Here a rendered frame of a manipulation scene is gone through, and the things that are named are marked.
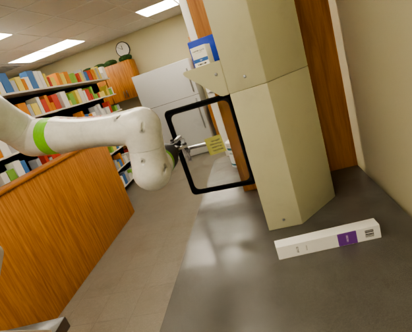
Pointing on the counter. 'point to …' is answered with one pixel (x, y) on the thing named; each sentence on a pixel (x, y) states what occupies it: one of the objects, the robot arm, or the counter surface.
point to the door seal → (238, 134)
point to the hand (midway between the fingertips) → (178, 141)
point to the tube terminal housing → (273, 105)
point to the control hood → (209, 78)
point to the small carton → (202, 55)
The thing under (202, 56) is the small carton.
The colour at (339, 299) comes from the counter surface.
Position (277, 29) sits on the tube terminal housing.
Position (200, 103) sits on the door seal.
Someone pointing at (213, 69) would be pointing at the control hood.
